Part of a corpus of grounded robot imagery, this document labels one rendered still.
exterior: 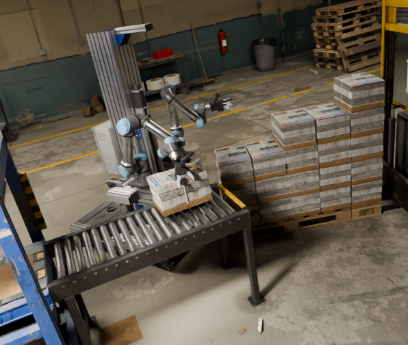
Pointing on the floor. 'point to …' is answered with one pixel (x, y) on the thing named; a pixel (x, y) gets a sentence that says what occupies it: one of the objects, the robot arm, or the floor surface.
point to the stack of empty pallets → (337, 22)
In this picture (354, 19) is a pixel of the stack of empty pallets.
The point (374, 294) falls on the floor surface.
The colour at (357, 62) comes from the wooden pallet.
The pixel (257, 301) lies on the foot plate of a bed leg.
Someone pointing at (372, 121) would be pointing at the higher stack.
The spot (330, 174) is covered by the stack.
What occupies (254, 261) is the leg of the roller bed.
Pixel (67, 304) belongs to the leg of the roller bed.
